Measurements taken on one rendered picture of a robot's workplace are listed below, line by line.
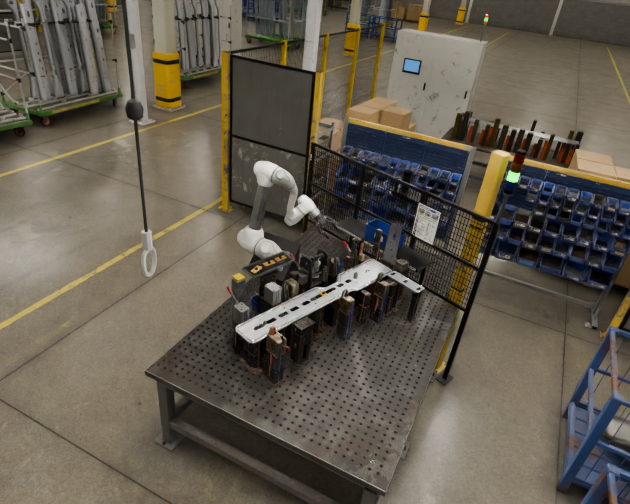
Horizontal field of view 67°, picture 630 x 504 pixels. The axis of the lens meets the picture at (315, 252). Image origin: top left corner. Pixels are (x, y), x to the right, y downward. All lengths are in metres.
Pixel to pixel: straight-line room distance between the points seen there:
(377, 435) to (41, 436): 2.34
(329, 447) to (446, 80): 8.06
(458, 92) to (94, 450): 8.36
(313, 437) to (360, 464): 0.30
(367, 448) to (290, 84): 3.92
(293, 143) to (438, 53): 4.86
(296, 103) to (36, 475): 4.11
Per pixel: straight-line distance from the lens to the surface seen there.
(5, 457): 4.00
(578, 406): 4.54
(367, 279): 3.60
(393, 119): 7.98
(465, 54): 9.78
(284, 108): 5.62
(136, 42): 9.67
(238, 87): 5.93
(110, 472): 3.71
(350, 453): 2.87
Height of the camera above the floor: 3.00
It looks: 31 degrees down
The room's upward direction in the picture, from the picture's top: 7 degrees clockwise
